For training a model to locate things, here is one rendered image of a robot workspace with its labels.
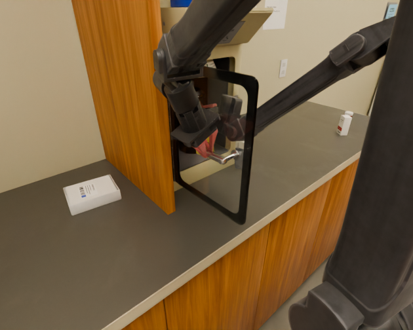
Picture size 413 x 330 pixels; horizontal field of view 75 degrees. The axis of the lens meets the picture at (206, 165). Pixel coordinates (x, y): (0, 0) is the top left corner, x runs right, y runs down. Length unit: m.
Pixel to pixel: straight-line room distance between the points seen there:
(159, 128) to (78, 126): 0.54
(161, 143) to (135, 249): 0.30
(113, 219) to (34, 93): 0.53
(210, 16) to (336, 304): 0.33
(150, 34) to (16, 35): 0.55
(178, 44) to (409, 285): 0.40
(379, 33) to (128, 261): 0.77
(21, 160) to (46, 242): 0.41
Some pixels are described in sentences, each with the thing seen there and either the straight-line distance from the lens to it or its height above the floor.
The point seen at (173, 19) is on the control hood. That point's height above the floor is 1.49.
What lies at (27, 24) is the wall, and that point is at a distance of 1.11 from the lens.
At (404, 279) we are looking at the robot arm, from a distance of 0.26.
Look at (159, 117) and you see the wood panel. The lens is 0.71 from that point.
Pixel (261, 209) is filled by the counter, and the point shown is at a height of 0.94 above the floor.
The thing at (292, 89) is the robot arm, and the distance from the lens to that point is 0.75.
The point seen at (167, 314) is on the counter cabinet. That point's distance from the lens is 0.85.
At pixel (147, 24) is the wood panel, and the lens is 0.67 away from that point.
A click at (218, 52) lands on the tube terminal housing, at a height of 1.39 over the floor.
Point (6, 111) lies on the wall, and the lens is 1.14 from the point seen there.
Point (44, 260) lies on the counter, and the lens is 0.85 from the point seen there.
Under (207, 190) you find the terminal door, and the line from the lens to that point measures 0.80.
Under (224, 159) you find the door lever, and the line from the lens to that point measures 0.62.
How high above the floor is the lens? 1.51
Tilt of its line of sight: 30 degrees down
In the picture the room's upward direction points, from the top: straight up
